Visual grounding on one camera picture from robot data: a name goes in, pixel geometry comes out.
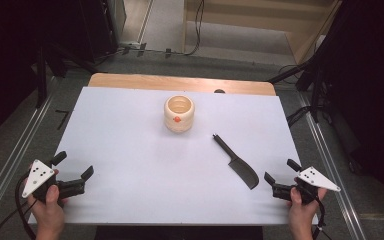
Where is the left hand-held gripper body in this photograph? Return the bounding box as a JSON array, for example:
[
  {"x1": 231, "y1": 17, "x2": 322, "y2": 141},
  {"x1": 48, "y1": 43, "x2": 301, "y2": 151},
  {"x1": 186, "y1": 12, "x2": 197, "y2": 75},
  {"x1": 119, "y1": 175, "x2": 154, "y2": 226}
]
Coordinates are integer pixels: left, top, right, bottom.
[{"x1": 21, "y1": 159, "x2": 87, "y2": 204}]

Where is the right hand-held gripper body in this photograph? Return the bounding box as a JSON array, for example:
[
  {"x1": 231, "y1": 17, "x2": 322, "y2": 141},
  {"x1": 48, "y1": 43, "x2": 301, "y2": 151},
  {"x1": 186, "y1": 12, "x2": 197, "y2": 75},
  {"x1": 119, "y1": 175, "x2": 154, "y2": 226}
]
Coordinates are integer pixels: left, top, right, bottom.
[{"x1": 271, "y1": 165, "x2": 342, "y2": 205}]

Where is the black knife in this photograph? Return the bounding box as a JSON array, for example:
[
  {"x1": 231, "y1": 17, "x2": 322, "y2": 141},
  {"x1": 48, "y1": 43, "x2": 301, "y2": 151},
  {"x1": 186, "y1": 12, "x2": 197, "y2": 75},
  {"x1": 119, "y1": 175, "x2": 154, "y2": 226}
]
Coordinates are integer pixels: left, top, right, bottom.
[{"x1": 212, "y1": 133, "x2": 260, "y2": 191}]

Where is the cream ribbed cup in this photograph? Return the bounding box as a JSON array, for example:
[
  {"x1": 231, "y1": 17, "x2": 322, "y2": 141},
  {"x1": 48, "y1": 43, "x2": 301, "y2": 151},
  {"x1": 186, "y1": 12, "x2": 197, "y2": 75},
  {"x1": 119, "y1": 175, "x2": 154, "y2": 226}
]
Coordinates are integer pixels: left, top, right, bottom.
[{"x1": 163, "y1": 94, "x2": 196, "y2": 134}]

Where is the person's left hand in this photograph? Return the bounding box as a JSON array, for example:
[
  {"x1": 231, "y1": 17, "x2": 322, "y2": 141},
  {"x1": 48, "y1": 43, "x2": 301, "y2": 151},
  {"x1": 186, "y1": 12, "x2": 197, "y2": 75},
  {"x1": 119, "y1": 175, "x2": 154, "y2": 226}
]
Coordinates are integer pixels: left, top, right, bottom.
[{"x1": 26, "y1": 168, "x2": 68, "y2": 240}]

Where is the person's right hand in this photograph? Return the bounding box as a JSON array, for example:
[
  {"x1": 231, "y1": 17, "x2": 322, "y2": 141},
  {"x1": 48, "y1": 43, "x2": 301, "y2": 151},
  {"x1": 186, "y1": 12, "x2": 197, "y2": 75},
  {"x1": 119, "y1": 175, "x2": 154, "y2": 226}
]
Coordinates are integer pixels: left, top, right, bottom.
[{"x1": 286, "y1": 176, "x2": 328, "y2": 240}]

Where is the white board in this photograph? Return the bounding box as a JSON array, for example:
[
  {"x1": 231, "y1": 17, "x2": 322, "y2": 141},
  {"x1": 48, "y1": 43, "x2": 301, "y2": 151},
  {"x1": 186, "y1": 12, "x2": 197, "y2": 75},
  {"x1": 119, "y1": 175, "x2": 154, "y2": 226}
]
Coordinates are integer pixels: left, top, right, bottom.
[{"x1": 28, "y1": 86, "x2": 320, "y2": 226}]

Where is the black metal stand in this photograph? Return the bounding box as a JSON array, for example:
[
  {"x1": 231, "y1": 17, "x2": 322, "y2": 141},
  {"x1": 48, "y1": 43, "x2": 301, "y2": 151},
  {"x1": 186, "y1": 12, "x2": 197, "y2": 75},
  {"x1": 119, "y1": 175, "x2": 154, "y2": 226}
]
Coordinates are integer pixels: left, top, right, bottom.
[
  {"x1": 268, "y1": 49, "x2": 328, "y2": 124},
  {"x1": 34, "y1": 43, "x2": 98, "y2": 109}
]

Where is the wooden table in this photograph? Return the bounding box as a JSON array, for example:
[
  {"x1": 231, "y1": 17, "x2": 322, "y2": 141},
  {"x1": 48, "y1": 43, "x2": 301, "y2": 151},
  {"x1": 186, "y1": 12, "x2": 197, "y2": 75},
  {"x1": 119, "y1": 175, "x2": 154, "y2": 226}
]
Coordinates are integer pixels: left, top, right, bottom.
[{"x1": 88, "y1": 73, "x2": 277, "y2": 97}]

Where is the white power strip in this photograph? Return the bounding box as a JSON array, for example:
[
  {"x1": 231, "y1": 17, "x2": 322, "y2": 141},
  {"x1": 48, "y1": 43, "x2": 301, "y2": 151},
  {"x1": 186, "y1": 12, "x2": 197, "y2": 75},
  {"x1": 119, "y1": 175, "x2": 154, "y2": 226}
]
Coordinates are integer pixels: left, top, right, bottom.
[{"x1": 119, "y1": 41, "x2": 142, "y2": 50}]

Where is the wooden shelf unit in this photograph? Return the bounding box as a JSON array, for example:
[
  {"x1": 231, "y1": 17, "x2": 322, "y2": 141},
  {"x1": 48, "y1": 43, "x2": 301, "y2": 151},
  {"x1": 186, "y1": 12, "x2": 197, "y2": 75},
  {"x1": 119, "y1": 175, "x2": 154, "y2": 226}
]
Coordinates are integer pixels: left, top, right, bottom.
[{"x1": 182, "y1": 0, "x2": 343, "y2": 66}]

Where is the metal floor rail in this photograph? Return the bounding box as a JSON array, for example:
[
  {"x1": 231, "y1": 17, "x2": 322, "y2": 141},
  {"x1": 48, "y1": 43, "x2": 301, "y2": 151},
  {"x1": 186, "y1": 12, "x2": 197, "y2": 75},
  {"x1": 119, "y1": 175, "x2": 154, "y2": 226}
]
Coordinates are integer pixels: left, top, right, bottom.
[
  {"x1": 0, "y1": 76, "x2": 59, "y2": 231},
  {"x1": 296, "y1": 91, "x2": 368, "y2": 240}
]

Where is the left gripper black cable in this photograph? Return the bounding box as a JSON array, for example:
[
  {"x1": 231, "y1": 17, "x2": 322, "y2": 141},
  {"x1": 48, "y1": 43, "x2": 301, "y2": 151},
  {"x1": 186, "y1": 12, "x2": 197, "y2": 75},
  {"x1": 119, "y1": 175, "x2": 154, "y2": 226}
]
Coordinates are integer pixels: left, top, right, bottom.
[{"x1": 0, "y1": 173, "x2": 38, "y2": 240}]

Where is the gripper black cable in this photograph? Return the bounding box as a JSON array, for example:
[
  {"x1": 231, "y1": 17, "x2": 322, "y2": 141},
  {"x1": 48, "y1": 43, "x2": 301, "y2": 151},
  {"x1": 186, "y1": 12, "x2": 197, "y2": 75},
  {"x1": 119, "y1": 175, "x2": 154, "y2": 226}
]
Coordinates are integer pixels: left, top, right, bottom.
[
  {"x1": 299, "y1": 184, "x2": 334, "y2": 240},
  {"x1": 0, "y1": 173, "x2": 38, "y2": 240}
]

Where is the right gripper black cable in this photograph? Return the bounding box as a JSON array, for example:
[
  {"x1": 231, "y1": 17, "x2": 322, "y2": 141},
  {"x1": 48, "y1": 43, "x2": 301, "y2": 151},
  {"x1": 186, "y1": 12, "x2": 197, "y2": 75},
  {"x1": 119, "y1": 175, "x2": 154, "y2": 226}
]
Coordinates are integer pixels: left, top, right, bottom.
[{"x1": 299, "y1": 184, "x2": 334, "y2": 240}]

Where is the black hanging cable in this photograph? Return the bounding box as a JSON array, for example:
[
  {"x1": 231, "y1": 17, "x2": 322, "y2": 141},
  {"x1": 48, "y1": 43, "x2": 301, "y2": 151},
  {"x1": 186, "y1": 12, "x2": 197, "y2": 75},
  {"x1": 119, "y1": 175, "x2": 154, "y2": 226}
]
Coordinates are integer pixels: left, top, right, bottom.
[{"x1": 183, "y1": 0, "x2": 206, "y2": 57}]

